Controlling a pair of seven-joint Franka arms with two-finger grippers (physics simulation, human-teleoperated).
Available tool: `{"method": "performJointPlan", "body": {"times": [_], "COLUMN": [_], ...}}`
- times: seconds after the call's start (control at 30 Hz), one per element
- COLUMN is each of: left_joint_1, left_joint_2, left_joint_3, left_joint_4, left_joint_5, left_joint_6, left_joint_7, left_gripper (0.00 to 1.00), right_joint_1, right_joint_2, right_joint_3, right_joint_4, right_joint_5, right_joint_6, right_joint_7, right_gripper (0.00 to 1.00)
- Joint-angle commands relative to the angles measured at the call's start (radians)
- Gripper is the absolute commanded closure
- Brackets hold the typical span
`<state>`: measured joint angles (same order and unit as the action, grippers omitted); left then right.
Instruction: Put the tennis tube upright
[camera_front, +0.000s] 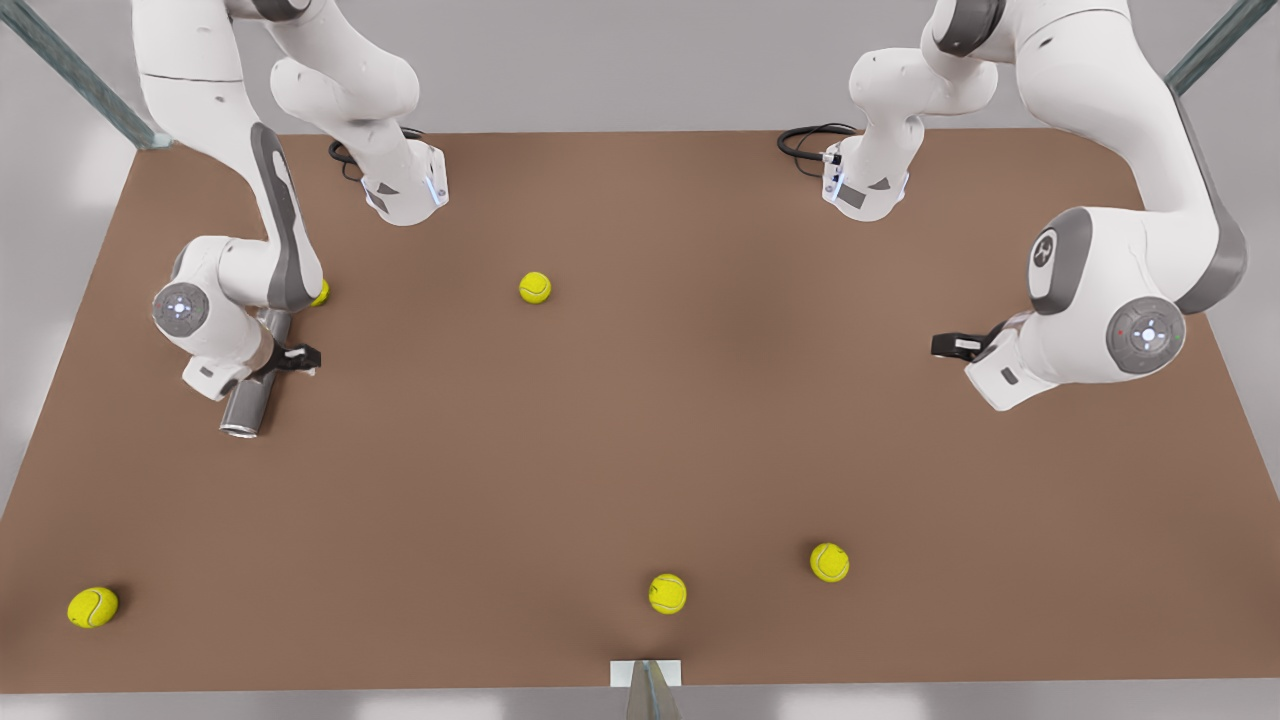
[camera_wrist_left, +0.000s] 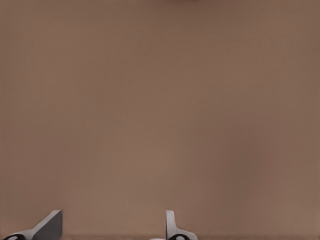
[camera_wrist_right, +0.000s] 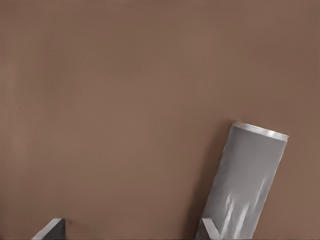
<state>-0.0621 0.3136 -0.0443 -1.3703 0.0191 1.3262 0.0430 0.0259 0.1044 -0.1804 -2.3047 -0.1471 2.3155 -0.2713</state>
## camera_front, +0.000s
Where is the grey tennis ball tube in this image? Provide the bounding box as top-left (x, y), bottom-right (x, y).
top-left (219, 308), bottom-right (294, 440)

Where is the black cable loop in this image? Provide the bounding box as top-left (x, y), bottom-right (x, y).
top-left (328, 127), bottom-right (427, 183)
top-left (777, 123), bottom-right (863, 181)

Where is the silver frame post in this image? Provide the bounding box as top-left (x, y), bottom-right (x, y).
top-left (0, 0), bottom-right (173, 152)
top-left (1164, 0), bottom-right (1280, 97)
top-left (610, 658), bottom-right (684, 720)

